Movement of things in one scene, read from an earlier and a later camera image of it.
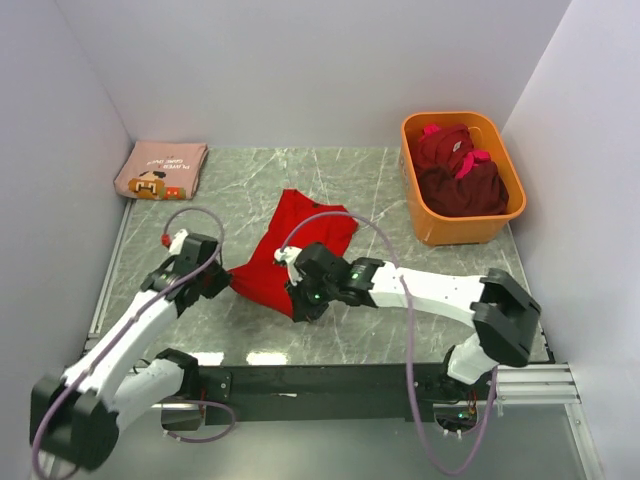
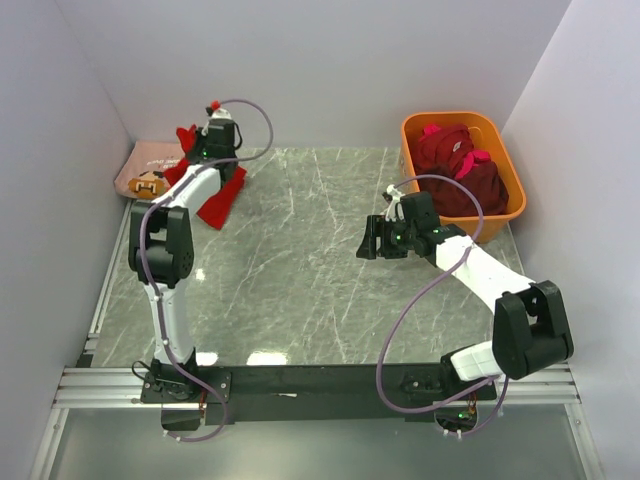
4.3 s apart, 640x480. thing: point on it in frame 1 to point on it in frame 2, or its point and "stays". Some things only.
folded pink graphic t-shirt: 161,171 stays
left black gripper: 222,279 to 201,136
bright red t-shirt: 261,278 to 215,216
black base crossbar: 278,394 stays
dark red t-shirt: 480,192 stays
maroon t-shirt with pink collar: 450,146 stays
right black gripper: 302,310 to 377,226
